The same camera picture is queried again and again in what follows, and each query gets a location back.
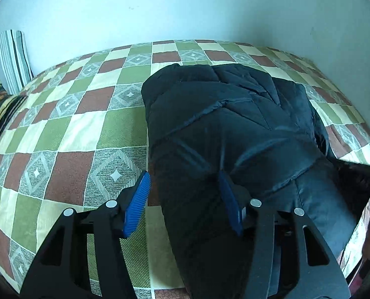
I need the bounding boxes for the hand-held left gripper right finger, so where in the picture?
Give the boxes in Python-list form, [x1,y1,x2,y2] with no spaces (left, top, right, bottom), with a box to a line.
[219,171,351,299]

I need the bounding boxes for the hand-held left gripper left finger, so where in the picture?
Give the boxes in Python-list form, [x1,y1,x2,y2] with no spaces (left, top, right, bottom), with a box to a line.
[20,171,152,299]

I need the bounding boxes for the black quilted jacket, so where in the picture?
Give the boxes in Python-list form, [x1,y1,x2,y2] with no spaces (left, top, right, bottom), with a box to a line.
[141,63,364,299]

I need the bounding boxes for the checkered patchwork bed sheet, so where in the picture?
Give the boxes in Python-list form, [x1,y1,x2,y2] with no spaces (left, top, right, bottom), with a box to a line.
[0,39,370,299]

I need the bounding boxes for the grey striped pillow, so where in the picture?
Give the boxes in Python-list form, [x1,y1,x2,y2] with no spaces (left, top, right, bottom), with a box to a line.
[0,30,35,96]

